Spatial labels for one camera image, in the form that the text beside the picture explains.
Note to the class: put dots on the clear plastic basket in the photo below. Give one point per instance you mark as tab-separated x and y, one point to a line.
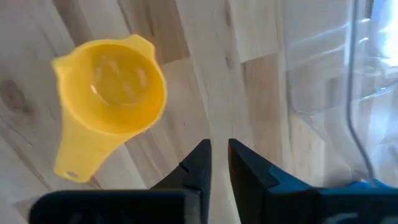
326	77

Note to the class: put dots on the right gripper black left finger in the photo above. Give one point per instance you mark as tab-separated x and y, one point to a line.
155	208

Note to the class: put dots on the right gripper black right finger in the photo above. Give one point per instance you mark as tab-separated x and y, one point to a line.
280	205

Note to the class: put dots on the yellow measuring cup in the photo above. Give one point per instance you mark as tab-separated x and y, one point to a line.
109	93

